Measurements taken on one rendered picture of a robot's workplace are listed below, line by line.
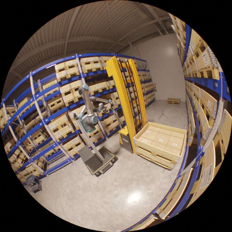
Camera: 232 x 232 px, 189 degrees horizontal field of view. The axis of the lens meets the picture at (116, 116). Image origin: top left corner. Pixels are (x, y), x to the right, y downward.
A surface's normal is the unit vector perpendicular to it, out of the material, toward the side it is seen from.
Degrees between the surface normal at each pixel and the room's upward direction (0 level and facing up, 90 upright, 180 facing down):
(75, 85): 90
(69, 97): 90
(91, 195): 0
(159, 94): 90
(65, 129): 90
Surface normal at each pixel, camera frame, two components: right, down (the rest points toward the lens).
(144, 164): -0.29, -0.88
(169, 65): -0.73, 0.46
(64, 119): 0.61, 0.14
